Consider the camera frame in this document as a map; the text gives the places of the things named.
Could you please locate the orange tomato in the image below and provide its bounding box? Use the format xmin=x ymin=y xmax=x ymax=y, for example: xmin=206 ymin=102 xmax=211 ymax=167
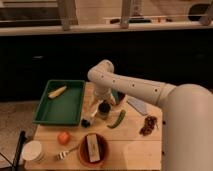
xmin=57 ymin=131 xmax=71 ymax=145

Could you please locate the bunch of dark grapes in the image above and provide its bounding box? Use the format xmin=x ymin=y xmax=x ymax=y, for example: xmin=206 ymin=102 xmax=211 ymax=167
xmin=139 ymin=116 xmax=158 ymax=136

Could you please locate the brown round plate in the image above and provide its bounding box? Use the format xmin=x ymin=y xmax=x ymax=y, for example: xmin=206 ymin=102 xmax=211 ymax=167
xmin=77 ymin=133 xmax=109 ymax=168

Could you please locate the green plastic tray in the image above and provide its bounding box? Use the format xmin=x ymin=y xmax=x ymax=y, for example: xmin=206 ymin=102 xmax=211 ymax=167
xmin=33 ymin=80 xmax=85 ymax=126

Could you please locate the black stand pole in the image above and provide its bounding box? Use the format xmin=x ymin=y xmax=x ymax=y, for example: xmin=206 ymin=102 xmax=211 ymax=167
xmin=12 ymin=131 xmax=26 ymax=171

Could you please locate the yellow corn cob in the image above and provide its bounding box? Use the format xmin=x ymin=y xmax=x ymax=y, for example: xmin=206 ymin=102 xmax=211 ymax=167
xmin=48 ymin=86 xmax=67 ymax=99

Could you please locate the black and white brush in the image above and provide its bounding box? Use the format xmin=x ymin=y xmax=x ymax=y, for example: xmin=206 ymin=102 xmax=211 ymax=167
xmin=81 ymin=109 xmax=97 ymax=128

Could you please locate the grey knife blade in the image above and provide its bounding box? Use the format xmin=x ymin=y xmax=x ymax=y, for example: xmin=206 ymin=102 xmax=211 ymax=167
xmin=127 ymin=97 xmax=148 ymax=116

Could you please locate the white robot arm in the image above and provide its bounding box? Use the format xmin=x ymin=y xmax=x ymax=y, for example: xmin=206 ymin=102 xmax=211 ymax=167
xmin=87 ymin=60 xmax=213 ymax=171

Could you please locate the wooden block on plate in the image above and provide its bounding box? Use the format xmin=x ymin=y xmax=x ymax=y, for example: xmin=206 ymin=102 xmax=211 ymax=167
xmin=86 ymin=134 xmax=100 ymax=163

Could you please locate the wooden table board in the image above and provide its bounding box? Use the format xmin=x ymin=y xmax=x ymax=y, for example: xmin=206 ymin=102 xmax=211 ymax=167
xmin=25 ymin=81 xmax=164 ymax=171

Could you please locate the green chili pepper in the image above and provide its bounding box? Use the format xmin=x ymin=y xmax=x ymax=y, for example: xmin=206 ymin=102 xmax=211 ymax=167
xmin=107 ymin=110 xmax=126 ymax=129

